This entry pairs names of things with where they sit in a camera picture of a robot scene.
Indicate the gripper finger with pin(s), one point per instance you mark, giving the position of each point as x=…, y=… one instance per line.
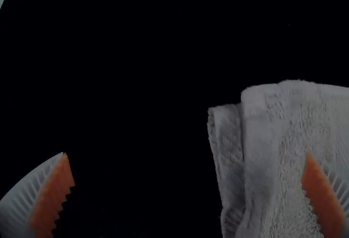
x=35, y=202
x=327, y=202

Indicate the pale towel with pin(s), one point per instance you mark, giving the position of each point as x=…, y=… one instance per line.
x=272, y=140

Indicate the black mat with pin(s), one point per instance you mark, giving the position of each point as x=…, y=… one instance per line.
x=136, y=58

